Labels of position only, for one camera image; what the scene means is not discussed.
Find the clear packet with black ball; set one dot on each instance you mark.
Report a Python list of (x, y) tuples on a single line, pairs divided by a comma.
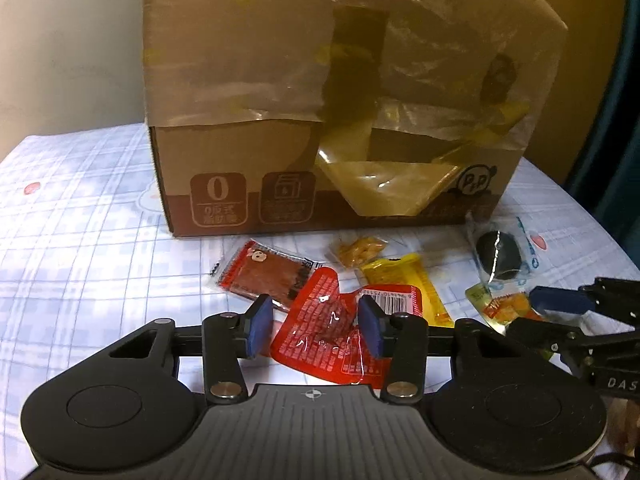
[(497, 255)]

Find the red clear snack packet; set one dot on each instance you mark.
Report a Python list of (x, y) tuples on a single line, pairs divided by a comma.
[(325, 335)]

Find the yellow snack packet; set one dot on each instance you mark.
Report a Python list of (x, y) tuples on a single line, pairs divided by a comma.
[(405, 277)]

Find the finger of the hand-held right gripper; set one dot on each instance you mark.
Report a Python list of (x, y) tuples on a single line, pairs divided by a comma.
[(545, 335), (560, 300)]

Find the plaid bed sheet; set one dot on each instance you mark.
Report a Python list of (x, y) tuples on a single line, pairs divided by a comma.
[(90, 220)]

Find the small orange snack packet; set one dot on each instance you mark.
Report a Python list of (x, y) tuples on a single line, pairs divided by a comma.
[(505, 305)]

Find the brown cartoon snack packet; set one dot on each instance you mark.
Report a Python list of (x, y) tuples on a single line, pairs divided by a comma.
[(265, 275)]

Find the taped cardboard box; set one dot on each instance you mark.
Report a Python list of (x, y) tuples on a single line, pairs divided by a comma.
[(300, 110)]

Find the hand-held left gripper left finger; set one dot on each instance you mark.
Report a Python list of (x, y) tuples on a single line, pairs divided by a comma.
[(259, 327)]

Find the wooden panel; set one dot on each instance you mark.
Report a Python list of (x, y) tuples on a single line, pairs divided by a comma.
[(560, 0)]

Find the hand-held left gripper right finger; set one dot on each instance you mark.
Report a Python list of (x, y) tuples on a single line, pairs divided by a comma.
[(371, 327)]

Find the clear packet of yellow nuts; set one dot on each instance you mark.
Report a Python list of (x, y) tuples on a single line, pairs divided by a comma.
[(356, 251)]

